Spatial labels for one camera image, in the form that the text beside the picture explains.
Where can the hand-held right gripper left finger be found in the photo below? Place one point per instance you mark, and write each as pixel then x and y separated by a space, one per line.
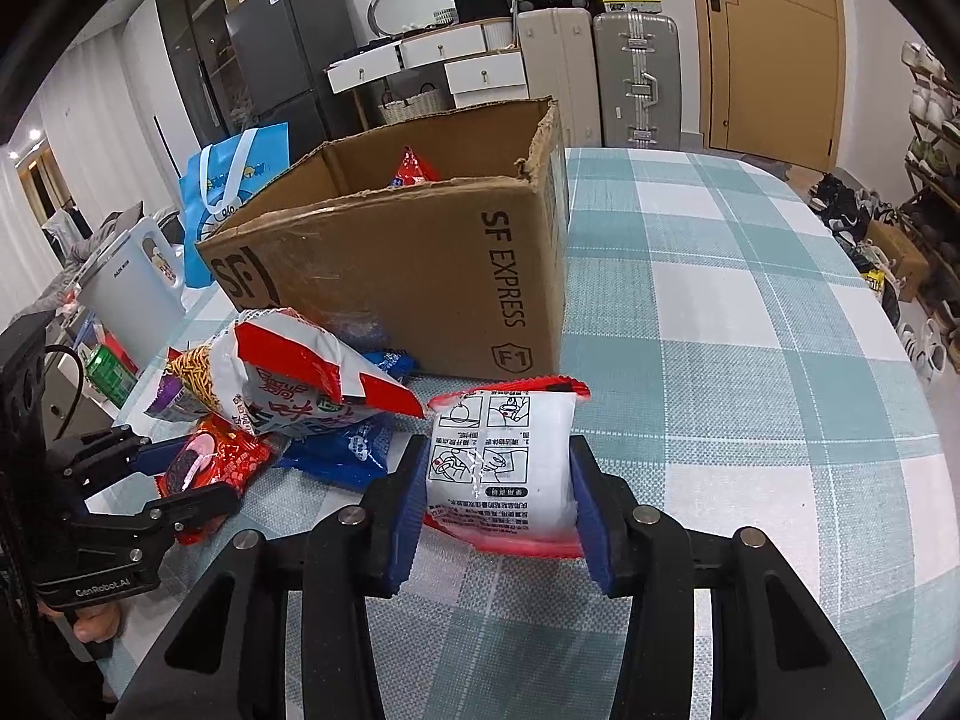
pixel 405 525

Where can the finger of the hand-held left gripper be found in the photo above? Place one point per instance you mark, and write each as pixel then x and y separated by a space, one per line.
pixel 161 457
pixel 195 506

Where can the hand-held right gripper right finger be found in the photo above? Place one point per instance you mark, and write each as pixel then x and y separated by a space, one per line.
pixel 600 532

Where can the red cookie packet pink cream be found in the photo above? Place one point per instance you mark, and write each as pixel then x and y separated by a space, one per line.
pixel 225 457

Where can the purple cartoon letter snack packet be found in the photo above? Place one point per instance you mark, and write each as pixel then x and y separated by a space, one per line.
pixel 169 399

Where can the blue cookie packet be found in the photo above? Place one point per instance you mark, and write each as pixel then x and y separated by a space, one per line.
pixel 337 457
pixel 394 364

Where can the red white snack packet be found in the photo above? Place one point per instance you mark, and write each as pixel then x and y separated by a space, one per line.
pixel 502 465

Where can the white red noodle snack bag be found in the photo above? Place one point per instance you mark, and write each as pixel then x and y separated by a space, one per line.
pixel 300 382

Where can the brown cardboard box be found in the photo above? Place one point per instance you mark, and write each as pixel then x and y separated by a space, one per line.
pixel 420 277

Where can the red snack bag blue label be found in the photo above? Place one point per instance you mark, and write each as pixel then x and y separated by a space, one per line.
pixel 412 169

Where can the person's left hand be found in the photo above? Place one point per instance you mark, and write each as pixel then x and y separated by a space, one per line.
pixel 97 624

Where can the teal checked tablecloth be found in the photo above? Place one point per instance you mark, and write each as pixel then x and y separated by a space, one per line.
pixel 712 315

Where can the white curtain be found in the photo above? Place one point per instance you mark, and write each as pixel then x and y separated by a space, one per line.
pixel 112 127

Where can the blue cartoon tote bag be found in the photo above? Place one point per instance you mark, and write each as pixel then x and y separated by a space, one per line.
pixel 225 172

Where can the dark glass cabinet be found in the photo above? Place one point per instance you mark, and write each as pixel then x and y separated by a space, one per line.
pixel 187 37

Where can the small brown cardboard carton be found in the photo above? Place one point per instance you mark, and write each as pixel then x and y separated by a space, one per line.
pixel 904 262

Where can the pile of loose shoes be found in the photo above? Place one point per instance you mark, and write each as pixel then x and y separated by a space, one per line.
pixel 840 202

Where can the woven basket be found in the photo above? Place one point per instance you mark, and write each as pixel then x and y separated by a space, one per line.
pixel 412 109

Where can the grey refrigerator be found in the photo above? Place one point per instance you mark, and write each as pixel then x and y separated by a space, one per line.
pixel 292 52

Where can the white drawer cabinet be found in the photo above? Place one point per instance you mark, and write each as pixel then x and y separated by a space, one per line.
pixel 480 75

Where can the cream suitcase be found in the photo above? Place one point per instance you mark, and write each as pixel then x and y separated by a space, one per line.
pixel 559 75

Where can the silver suitcase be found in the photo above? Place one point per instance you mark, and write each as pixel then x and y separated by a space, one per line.
pixel 637 52

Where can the grey metal hoop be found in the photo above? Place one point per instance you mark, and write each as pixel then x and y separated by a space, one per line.
pixel 373 15

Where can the wooden shoe rack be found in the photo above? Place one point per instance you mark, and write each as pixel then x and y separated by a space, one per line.
pixel 911 131

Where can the wooden door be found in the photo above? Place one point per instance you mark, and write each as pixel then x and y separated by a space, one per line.
pixel 780 52

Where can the black storage box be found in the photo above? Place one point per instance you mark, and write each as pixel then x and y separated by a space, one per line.
pixel 484 7

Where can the shoe rack with shoes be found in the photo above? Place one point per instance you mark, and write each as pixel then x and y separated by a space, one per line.
pixel 930 109

